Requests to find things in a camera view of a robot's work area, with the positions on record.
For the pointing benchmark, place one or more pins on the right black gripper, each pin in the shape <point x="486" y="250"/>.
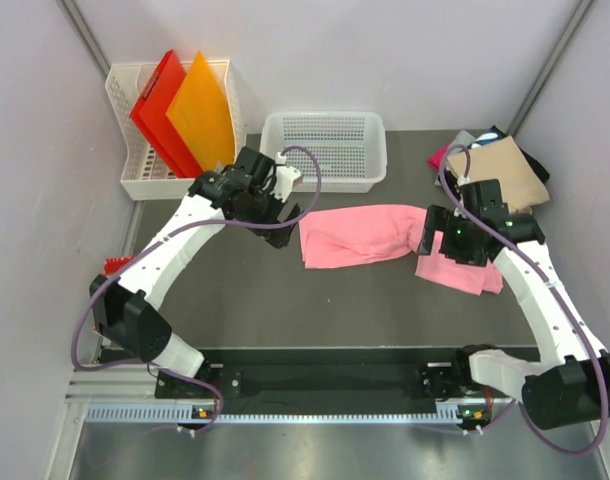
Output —
<point x="438" y="217"/>

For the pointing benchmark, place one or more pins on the colourful red book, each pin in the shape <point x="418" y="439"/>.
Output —
<point x="114" y="264"/>

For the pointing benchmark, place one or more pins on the beige folded t-shirt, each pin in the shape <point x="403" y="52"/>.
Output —
<point x="502" y="160"/>

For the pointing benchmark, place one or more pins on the grey slotted cable duct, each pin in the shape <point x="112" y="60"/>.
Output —
<point x="192" y="415"/>

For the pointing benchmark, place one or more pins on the black folded garment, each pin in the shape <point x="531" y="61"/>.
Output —
<point x="540" y="171"/>

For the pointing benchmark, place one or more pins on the white blue garment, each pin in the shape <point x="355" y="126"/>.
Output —
<point x="486" y="139"/>

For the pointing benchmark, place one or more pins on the pink t-shirt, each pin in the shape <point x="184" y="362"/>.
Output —
<point x="353" y="236"/>

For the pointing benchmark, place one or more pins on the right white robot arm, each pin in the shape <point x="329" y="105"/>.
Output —
<point x="570" y="382"/>

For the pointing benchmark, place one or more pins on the magenta folded garment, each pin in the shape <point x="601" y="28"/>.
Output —
<point x="434" y="160"/>

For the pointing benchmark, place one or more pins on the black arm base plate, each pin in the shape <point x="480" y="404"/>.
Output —
<point x="377" y="380"/>

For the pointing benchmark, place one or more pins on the red plastic folder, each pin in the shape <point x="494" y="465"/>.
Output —
<point x="149" y="115"/>

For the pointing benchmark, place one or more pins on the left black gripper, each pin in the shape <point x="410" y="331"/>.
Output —
<point x="277" y="237"/>

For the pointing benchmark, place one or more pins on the aluminium frame rail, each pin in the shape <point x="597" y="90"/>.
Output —
<point x="127" y="383"/>

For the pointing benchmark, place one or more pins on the white file organizer rack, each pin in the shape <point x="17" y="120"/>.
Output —
<point x="145" y="176"/>

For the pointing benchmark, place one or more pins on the grey folded garment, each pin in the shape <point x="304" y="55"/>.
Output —
<point x="464" y="138"/>

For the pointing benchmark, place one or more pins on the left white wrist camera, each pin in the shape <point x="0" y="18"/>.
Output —
<point x="287" y="178"/>

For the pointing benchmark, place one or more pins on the orange plastic folder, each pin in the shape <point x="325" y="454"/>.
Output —
<point x="200" y="114"/>

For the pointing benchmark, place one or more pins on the white perforated basket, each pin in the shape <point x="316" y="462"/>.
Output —
<point x="350" y="146"/>

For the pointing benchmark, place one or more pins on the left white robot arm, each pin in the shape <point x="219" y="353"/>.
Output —
<point x="125" y="306"/>

